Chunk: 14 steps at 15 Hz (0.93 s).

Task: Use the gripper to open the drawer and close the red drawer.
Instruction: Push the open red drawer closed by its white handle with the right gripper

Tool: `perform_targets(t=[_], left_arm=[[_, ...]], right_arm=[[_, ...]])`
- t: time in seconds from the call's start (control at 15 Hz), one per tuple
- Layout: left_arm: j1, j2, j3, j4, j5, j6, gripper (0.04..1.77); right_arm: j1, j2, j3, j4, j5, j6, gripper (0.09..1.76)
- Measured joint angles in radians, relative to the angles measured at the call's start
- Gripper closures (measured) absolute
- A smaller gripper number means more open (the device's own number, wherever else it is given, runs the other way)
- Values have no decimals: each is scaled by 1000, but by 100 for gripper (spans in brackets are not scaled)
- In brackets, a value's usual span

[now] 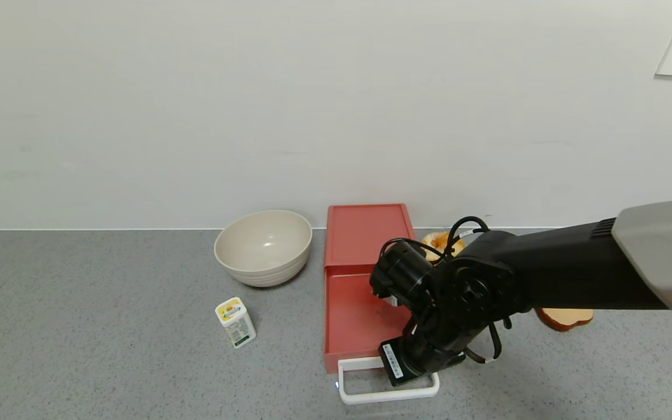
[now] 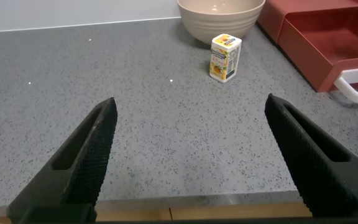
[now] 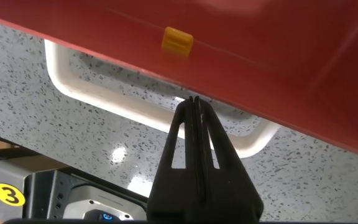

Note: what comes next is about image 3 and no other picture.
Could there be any red drawer box white handle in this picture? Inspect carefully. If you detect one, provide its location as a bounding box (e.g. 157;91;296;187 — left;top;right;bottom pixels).
0;0;358;159

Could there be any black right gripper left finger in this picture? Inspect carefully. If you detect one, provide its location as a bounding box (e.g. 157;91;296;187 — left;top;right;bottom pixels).
147;96;199;222

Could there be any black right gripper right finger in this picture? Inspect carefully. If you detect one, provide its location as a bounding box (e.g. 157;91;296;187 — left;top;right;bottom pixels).
196;96;264;222

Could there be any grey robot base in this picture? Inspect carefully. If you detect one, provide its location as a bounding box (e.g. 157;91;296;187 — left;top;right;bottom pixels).
0;154;149;222

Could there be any small yellow block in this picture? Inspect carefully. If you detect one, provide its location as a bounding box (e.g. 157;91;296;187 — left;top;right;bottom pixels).
161;26;195;59

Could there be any yellow number three sticker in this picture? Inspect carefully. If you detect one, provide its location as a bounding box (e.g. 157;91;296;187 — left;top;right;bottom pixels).
0;182;26;207

